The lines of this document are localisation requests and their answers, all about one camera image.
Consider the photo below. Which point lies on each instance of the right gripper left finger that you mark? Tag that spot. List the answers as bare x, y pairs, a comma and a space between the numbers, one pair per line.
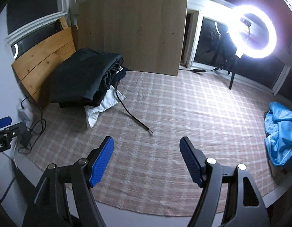
98, 160

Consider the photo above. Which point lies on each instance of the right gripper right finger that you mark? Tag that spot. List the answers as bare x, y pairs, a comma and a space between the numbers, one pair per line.
194, 160

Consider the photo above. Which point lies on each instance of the black elastic-waist pants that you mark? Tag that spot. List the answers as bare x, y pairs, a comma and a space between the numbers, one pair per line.
84, 78

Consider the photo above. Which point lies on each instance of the white power adapter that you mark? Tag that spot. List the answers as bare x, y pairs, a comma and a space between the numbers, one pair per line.
25, 114

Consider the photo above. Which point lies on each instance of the pink plaid rug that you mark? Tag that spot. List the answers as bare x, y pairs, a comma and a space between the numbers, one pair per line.
147, 173

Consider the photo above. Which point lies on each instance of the white folded garment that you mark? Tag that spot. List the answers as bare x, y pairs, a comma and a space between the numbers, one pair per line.
110, 99

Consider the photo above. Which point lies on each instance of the pine wood plank panel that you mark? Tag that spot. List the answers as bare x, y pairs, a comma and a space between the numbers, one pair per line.
35, 66

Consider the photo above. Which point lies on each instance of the blue zip jacket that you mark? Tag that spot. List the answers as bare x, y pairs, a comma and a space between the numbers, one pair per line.
278, 129

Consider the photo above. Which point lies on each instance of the large wooden board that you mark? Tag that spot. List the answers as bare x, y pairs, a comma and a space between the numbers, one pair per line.
147, 33

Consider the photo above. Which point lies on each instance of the ring light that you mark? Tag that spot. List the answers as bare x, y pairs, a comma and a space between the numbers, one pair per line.
251, 31

